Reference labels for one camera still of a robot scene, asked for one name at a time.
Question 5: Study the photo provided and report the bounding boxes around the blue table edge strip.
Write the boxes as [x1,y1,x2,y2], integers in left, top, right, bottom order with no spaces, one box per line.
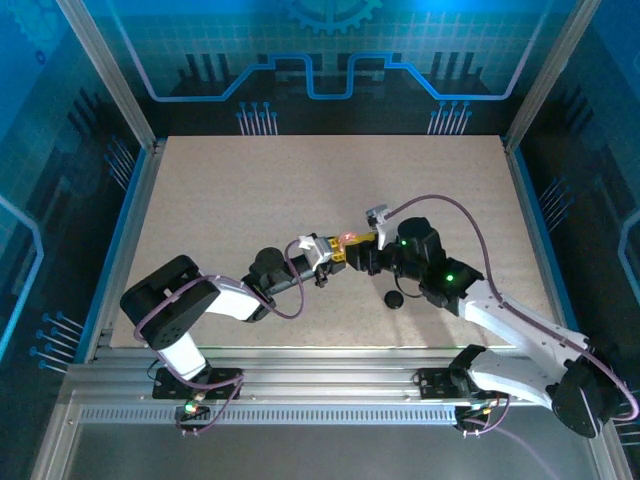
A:
[512,147,592,365]
[74,147,151,364]

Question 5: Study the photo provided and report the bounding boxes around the grey metal panel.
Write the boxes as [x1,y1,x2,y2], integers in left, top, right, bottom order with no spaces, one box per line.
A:
[29,389,631,480]

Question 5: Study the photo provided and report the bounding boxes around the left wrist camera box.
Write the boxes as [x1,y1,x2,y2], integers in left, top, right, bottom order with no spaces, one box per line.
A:
[298,233,334,271]

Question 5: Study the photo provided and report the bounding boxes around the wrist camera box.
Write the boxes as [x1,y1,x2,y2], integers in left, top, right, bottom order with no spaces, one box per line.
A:
[298,233,334,271]
[366,203,397,251]

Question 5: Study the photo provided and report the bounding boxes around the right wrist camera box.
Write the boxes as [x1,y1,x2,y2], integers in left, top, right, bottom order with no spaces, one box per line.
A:
[366,203,397,251]

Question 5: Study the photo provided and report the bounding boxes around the aluminium frame rail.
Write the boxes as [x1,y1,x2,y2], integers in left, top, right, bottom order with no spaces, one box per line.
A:
[59,347,601,406]

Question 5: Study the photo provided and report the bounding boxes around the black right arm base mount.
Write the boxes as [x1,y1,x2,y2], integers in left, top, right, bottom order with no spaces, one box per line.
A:
[416,367,510,401]

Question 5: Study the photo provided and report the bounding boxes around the aluminium table side rail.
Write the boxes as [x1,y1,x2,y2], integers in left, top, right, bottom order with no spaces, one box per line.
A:
[84,139,169,364]

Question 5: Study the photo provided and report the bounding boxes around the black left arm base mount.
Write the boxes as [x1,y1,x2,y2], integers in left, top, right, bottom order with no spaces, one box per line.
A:
[152,367,245,401]

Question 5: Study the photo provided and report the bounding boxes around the slotted grey cable duct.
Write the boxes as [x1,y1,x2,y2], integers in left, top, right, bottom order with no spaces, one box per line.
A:
[79,407,459,426]

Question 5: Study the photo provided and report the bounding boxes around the aluminium frame post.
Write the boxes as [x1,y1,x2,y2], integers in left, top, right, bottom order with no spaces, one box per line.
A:
[502,0,604,154]
[54,0,161,154]

